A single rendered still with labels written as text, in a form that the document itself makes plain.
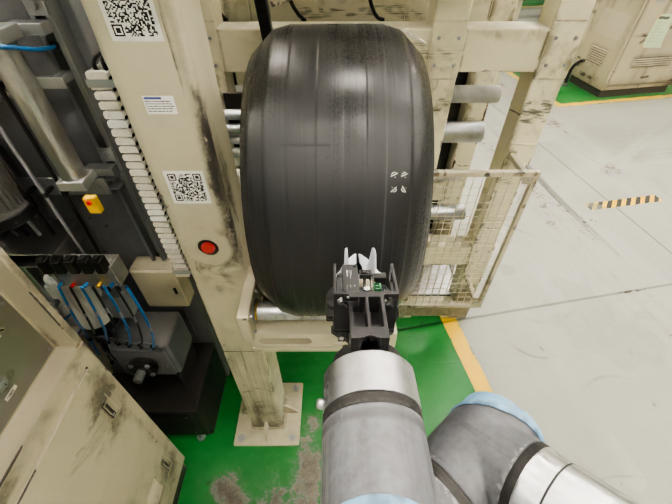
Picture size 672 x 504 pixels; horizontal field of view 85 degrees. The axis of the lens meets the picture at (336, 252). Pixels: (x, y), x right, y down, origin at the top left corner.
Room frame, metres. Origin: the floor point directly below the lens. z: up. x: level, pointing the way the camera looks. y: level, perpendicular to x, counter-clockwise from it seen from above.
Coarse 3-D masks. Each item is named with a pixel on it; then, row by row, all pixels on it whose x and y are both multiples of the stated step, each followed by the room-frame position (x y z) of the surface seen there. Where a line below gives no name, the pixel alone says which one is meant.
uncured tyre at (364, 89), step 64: (256, 64) 0.60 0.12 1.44; (320, 64) 0.57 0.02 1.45; (384, 64) 0.57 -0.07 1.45; (256, 128) 0.49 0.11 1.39; (320, 128) 0.48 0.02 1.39; (384, 128) 0.48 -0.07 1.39; (256, 192) 0.44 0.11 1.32; (320, 192) 0.43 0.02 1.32; (384, 192) 0.43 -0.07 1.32; (256, 256) 0.42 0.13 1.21; (320, 256) 0.39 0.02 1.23; (384, 256) 0.39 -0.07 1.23
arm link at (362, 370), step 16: (368, 352) 0.18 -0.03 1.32; (384, 352) 0.18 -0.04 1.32; (336, 368) 0.17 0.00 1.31; (352, 368) 0.16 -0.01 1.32; (368, 368) 0.16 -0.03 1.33; (384, 368) 0.16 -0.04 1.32; (400, 368) 0.16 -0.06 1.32; (336, 384) 0.15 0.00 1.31; (352, 384) 0.15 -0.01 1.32; (368, 384) 0.14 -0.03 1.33; (384, 384) 0.14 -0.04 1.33; (400, 384) 0.15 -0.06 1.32; (416, 384) 0.16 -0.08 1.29; (320, 400) 0.15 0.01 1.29; (416, 400) 0.14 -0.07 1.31
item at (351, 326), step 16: (352, 272) 0.29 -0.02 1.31; (368, 272) 0.29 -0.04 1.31; (336, 288) 0.29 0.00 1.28; (352, 288) 0.26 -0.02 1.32; (368, 288) 0.26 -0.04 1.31; (384, 288) 0.27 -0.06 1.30; (336, 304) 0.25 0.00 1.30; (352, 304) 0.25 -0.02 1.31; (368, 304) 0.23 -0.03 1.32; (384, 304) 0.23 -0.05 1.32; (336, 320) 0.24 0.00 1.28; (352, 320) 0.22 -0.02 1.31; (368, 320) 0.21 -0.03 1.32; (384, 320) 0.21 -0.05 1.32; (336, 336) 0.25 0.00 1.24; (352, 336) 0.19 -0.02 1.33; (368, 336) 0.19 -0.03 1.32; (384, 336) 0.19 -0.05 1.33; (352, 352) 0.19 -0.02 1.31
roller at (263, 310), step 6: (258, 306) 0.54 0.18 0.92; (264, 306) 0.54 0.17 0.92; (270, 306) 0.54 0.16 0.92; (258, 312) 0.52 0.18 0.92; (264, 312) 0.52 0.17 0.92; (270, 312) 0.52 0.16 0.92; (276, 312) 0.52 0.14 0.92; (282, 312) 0.52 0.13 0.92; (258, 318) 0.52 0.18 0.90; (264, 318) 0.52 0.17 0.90; (270, 318) 0.52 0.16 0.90; (276, 318) 0.52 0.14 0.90; (282, 318) 0.52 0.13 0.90; (288, 318) 0.52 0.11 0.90; (294, 318) 0.52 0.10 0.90; (300, 318) 0.52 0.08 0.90; (306, 318) 0.52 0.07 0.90; (312, 318) 0.52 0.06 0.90; (318, 318) 0.52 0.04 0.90; (324, 318) 0.52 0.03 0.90
